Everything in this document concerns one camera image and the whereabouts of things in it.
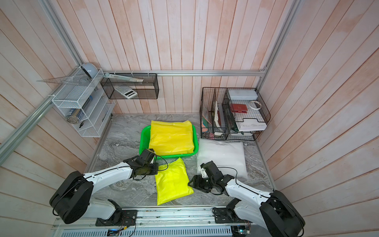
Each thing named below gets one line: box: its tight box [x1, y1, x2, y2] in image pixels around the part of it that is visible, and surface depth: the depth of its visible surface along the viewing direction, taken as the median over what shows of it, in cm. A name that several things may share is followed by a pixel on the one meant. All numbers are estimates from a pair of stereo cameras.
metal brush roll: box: [66, 108, 82, 125], surface depth 79 cm
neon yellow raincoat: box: [154, 157, 194, 206], surface depth 83 cm
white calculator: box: [114, 86, 138, 100], surface depth 100 cm
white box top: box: [227, 89, 259, 101], surface depth 103 cm
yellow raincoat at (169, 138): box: [149, 119, 195, 156], surface depth 97 cm
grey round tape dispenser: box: [81, 62, 99, 79], surface depth 85 cm
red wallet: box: [229, 103, 249, 114], surface depth 95 cm
